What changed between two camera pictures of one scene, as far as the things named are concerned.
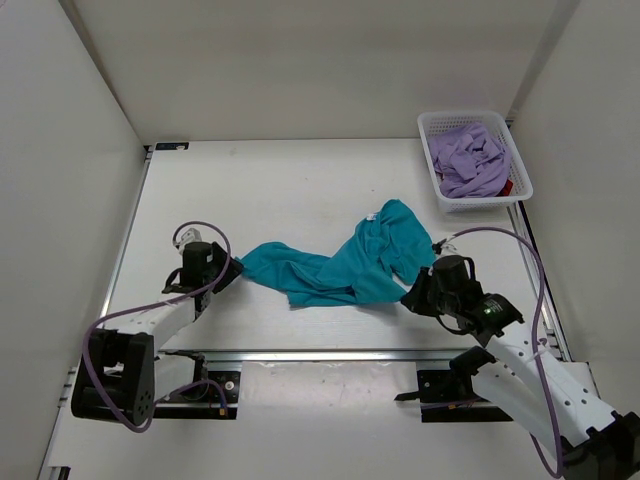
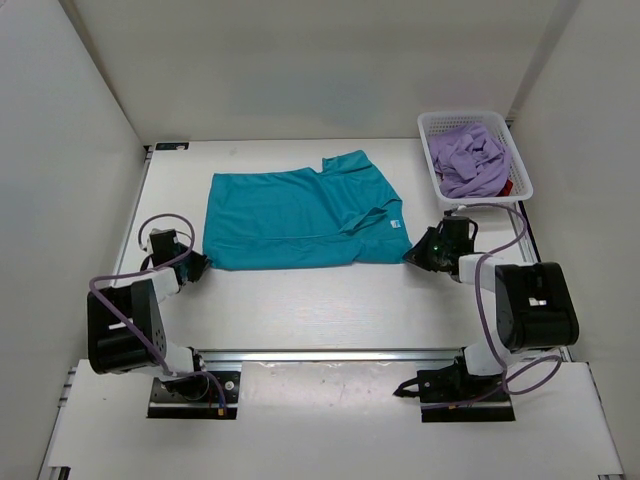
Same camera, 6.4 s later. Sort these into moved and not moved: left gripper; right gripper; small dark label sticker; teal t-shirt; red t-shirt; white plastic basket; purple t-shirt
Moved: left gripper; teal t-shirt; right gripper
Not moved: small dark label sticker; white plastic basket; red t-shirt; purple t-shirt
